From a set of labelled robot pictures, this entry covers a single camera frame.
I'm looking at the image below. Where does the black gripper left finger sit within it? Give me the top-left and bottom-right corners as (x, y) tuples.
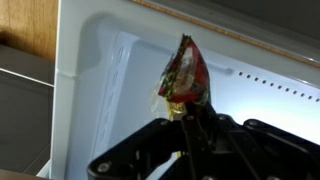
(87, 114), (205, 180)

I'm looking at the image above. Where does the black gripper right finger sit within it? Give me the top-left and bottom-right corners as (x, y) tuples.
(194, 100), (320, 180)

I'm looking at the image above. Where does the red green burrito bar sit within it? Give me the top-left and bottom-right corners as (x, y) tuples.
(149, 32), (212, 122)

